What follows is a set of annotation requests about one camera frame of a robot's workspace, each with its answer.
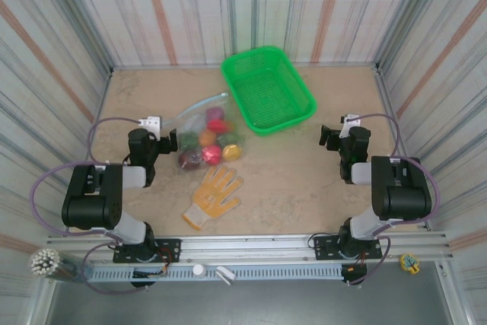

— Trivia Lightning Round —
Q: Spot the yellow white work glove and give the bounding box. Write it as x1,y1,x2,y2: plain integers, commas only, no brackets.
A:
181,164,244,231

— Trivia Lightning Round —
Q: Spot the grey slotted cable duct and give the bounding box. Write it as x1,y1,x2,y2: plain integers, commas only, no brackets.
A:
81,263,343,281

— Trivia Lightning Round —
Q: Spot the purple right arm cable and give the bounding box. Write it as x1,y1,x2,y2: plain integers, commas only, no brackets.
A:
342,112,441,286

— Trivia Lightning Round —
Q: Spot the clear zip-top bag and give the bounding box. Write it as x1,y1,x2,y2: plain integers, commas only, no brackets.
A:
163,91,247,172

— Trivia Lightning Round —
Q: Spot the aluminium front rail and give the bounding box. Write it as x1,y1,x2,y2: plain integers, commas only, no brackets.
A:
45,230,456,264

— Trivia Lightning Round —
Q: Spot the red pepper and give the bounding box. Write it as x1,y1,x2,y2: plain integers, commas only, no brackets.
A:
207,119,235,132

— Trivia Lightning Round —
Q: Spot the black clamp under rail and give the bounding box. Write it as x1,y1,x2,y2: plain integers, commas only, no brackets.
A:
129,269,158,288
341,263,368,286

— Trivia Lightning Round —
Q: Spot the yellow fruit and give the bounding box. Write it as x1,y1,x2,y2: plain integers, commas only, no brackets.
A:
221,143,243,162

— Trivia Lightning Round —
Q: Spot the green pepper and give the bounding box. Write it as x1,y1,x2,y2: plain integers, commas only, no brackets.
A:
217,131,240,147

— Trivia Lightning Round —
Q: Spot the white plastic clip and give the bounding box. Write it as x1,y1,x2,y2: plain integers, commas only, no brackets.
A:
215,266,236,285

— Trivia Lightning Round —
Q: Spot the yellow tree toy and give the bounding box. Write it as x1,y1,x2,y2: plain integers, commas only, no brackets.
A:
398,253,421,276

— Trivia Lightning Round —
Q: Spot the orange fruit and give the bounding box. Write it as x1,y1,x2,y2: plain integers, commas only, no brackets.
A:
198,129,218,147

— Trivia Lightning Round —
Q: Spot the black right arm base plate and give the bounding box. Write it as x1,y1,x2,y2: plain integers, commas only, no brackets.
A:
312,235,383,261

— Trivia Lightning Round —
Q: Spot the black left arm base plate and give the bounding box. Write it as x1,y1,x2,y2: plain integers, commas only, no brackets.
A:
113,238,182,264

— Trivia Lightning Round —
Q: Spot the dark red apple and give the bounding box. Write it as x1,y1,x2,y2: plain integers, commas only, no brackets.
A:
177,151,202,170

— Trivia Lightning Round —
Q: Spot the bright red fruit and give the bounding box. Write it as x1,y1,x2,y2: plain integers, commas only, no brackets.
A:
200,145,223,165

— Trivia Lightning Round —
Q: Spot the green plastic mesh basket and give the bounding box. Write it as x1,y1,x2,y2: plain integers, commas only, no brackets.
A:
221,46,318,136

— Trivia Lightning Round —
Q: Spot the green avocado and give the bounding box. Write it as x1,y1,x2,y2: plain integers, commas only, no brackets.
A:
179,131,199,151

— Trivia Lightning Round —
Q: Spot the aluminium side rail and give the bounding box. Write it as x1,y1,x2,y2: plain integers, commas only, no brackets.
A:
374,62,433,231

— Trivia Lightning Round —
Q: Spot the white stick bundle in tube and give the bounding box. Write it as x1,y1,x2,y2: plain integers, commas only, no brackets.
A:
28,247,92,284

